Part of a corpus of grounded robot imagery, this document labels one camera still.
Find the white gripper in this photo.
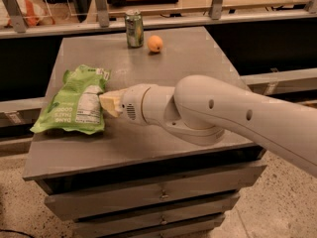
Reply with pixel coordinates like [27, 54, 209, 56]
[99, 84, 153, 125]

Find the green rice chip bag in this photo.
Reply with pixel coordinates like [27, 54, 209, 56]
[31, 64, 110, 135]

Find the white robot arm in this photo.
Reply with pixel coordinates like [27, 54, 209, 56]
[99, 75, 317, 177]

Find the orange white bag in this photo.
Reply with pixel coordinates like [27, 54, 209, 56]
[0, 0, 55, 27]

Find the orange fruit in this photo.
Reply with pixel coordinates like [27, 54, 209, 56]
[147, 36, 163, 53]

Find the green soda can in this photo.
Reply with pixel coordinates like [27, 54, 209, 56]
[125, 10, 144, 48]

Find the grey drawer cabinet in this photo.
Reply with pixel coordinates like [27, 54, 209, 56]
[23, 27, 263, 223]

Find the clear acrylic holder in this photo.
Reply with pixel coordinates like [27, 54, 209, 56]
[39, 0, 92, 18]

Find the middle grey drawer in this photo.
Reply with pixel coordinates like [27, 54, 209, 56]
[75, 192, 240, 238]

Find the grey drawer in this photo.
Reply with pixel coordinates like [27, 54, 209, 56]
[75, 192, 240, 238]
[45, 160, 265, 220]
[107, 213, 225, 238]

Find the top grey drawer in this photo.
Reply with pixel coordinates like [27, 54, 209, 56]
[45, 160, 265, 220]

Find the bottom grey drawer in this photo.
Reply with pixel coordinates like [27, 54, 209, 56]
[107, 213, 225, 238]

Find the middle metal bracket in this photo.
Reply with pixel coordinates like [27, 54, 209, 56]
[95, 0, 109, 28]

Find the metal bracket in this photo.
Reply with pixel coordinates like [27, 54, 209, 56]
[2, 0, 28, 33]
[304, 0, 317, 13]
[95, 0, 109, 28]
[209, 0, 223, 20]

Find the left metal bracket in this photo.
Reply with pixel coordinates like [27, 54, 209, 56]
[2, 0, 28, 33]

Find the black floor cable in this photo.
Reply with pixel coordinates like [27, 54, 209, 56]
[0, 228, 36, 238]

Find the far right metal bracket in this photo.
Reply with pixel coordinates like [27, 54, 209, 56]
[304, 0, 317, 13]

